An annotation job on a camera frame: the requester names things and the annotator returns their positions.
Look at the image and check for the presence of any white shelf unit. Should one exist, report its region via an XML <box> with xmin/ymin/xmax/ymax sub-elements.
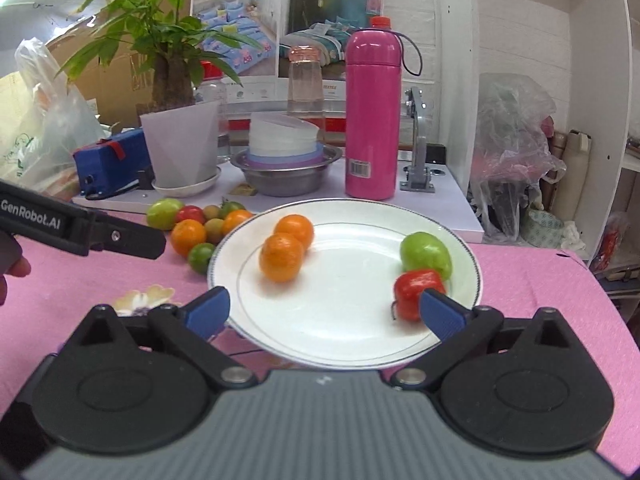
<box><xmin>565</xmin><ymin>0</ymin><xmax>640</xmax><ymax>276</ymax></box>

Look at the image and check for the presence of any brown cardboard box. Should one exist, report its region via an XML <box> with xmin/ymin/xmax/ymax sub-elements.
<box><xmin>0</xmin><ymin>0</ymin><xmax>193</xmax><ymax>128</ymax></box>

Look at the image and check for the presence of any potted plant in white pot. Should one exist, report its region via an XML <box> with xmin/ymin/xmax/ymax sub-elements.
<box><xmin>55</xmin><ymin>0</ymin><xmax>263</xmax><ymax>188</ymax></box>

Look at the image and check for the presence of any white plate with blue rim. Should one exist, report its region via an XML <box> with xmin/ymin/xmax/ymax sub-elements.
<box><xmin>206</xmin><ymin>199</ymin><xmax>483</xmax><ymax>370</ymax></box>

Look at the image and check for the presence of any bedding picture wall poster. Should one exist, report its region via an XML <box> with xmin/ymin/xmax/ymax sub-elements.
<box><xmin>190</xmin><ymin>0</ymin><xmax>386</xmax><ymax>117</ymax></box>

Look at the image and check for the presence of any clear crumpled plastic bag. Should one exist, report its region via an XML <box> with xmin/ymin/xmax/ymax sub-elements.
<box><xmin>470</xmin><ymin>72</ymin><xmax>568</xmax><ymax>241</ymax></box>

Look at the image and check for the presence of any tan thermos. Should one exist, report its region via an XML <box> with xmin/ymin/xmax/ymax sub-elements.
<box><xmin>551</xmin><ymin>131</ymin><xmax>568</xmax><ymax>211</ymax></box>

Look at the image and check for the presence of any red packet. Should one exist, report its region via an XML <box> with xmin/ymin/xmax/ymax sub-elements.
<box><xmin>597</xmin><ymin>212</ymin><xmax>631</xmax><ymax>273</ymax></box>

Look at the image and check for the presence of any blue box with red latch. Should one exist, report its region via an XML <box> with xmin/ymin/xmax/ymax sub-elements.
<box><xmin>72</xmin><ymin>128</ymin><xmax>153</xmax><ymax>200</ymax></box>

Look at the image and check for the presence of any pink thermos bottle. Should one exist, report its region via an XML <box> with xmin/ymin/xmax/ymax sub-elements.
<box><xmin>345</xmin><ymin>27</ymin><xmax>424</xmax><ymax>200</ymax></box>

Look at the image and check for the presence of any grey metal clamp bracket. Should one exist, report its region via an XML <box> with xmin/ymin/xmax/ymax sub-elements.
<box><xmin>398</xmin><ymin>86</ymin><xmax>437</xmax><ymax>193</ymax></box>

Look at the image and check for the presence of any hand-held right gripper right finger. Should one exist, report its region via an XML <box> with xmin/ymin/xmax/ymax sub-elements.
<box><xmin>390</xmin><ymin>287</ymin><xmax>583</xmax><ymax>391</ymax></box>

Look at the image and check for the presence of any person's left hand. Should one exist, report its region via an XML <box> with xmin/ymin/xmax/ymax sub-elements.
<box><xmin>0</xmin><ymin>257</ymin><xmax>32</xmax><ymax>307</ymax></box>

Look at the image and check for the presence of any clear plastic jar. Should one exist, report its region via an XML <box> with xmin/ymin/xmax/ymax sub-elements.
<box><xmin>195</xmin><ymin>79</ymin><xmax>231</xmax><ymax>161</ymax></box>

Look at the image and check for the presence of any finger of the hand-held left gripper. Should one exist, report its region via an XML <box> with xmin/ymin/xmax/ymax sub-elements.
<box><xmin>87</xmin><ymin>212</ymin><xmax>167</xmax><ymax>261</ymax></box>

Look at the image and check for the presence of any white cloth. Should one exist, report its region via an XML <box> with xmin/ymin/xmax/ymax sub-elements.
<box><xmin>562</xmin><ymin>220</ymin><xmax>586</xmax><ymax>253</ymax></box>

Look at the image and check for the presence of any pink floral tablecloth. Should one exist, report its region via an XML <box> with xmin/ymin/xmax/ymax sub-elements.
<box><xmin>0</xmin><ymin>205</ymin><xmax>640</xmax><ymax>466</ymax></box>

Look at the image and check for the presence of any floral patterned cup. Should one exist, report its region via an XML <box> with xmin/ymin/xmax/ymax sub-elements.
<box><xmin>522</xmin><ymin>208</ymin><xmax>566</xmax><ymax>248</ymax></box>

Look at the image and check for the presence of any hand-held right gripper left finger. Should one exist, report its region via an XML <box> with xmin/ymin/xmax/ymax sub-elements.
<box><xmin>60</xmin><ymin>286</ymin><xmax>260</xmax><ymax>392</ymax></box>

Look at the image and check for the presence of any clear drinking glass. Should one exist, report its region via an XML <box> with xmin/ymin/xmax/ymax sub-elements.
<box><xmin>286</xmin><ymin>45</ymin><xmax>327</xmax><ymax>133</ymax></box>

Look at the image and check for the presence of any white plastic bag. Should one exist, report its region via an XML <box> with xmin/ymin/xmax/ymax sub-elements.
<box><xmin>0</xmin><ymin>37</ymin><xmax>108</xmax><ymax>196</ymax></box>

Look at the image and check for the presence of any stack of white plastic bowls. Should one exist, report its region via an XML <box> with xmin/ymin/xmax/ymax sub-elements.
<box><xmin>248</xmin><ymin>112</ymin><xmax>325</xmax><ymax>166</ymax></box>

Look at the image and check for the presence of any steel basin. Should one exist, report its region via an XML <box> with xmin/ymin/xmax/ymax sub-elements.
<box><xmin>230</xmin><ymin>144</ymin><xmax>344</xmax><ymax>198</ymax></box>

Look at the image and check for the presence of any white saucer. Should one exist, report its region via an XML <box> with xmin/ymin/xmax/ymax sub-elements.
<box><xmin>151</xmin><ymin>165</ymin><xmax>222</xmax><ymax>198</ymax></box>

